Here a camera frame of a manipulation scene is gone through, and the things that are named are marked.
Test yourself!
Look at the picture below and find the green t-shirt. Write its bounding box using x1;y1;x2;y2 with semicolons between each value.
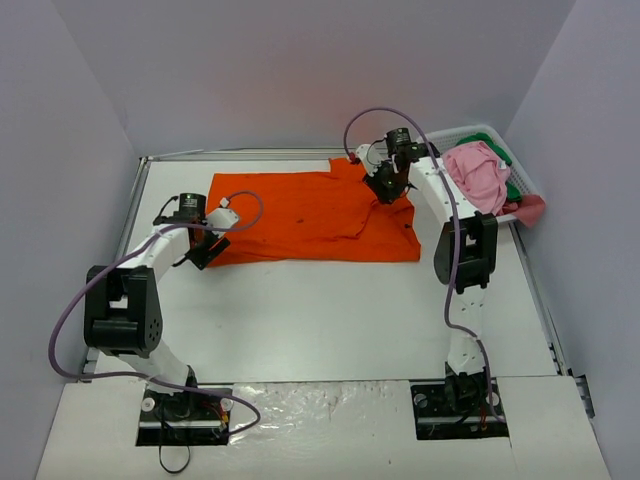
456;132;522;203

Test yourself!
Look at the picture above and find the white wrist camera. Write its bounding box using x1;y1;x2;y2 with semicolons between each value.
205;197;240;235
353;143;385;176

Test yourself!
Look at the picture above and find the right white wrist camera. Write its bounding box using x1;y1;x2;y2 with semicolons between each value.
353;143;385;176

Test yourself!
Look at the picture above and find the salmon pink t-shirt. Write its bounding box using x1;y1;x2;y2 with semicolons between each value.
501;194;546;228

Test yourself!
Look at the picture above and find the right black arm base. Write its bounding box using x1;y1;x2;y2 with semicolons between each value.
410;379;509;441

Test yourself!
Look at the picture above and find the white perforated plastic basket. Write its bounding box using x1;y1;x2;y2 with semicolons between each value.
428;124;540;225

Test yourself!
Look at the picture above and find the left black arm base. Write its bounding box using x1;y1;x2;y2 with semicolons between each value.
136;388;234;447

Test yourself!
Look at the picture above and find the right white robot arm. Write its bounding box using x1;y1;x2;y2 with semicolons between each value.
355;128;498;413

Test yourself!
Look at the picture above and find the orange t-shirt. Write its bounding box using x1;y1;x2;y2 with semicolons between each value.
207;158;421;266

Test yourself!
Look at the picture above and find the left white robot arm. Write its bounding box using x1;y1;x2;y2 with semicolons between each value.
83;193;240;418

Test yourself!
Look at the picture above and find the thin black cable loop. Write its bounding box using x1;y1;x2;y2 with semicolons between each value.
157;414;191;474

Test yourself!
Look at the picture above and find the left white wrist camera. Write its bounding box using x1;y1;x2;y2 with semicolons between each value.
205;197;240;235

